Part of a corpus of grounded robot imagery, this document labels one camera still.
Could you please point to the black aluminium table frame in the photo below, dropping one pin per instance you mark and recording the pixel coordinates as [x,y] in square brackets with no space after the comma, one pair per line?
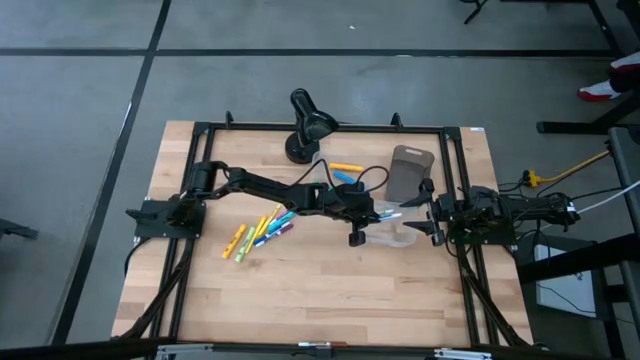
[250,128]

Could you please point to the black desk frame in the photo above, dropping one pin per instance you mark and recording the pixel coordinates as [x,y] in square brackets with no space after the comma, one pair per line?
[575,126]

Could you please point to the clear plastic bin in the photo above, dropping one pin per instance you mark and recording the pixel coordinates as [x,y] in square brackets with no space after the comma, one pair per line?
[400,235]
[345,159]

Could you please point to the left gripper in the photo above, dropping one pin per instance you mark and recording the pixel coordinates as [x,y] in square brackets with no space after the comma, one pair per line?
[357,210]

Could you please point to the blue dry-erase marker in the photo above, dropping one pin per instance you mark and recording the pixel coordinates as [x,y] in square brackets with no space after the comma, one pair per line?
[261,241]

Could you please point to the teal highlighter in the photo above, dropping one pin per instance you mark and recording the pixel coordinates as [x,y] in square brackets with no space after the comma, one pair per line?
[281,222]

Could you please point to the silver aluminium bracket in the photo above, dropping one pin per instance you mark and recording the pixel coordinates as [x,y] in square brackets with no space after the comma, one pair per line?
[180,350]
[462,354]

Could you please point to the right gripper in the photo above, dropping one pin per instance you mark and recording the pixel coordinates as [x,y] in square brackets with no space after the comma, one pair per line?
[442,215]

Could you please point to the black gooseneck desk lamp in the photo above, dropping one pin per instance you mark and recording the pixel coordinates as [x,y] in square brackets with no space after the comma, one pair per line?
[312,125]

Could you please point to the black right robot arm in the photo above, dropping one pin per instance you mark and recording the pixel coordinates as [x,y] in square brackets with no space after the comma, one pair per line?
[530,207]

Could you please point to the thin yellow marker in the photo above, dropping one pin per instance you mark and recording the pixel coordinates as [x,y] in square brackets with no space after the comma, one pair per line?
[256,230]
[272,217]

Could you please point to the pink dry-erase marker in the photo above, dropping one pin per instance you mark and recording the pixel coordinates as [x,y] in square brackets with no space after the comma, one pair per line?
[284,215]

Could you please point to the yellow highlighter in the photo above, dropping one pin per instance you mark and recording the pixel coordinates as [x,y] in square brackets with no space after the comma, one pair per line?
[234,242]
[347,167]

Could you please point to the black chair leg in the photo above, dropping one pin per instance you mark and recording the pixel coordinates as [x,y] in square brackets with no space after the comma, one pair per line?
[472,15]

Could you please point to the green dry-erase marker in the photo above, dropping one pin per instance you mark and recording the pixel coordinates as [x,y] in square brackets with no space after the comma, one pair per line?
[387,212]

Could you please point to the red and white shoe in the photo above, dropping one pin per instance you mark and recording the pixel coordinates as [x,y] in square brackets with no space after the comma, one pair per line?
[597,92]

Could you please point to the black floor stand foot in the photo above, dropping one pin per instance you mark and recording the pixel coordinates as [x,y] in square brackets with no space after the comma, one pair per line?
[15,229]

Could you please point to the white box panel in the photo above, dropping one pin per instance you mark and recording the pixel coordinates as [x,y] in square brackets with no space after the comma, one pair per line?
[565,295]

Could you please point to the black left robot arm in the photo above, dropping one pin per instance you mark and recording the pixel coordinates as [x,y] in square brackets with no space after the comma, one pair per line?
[260,187]

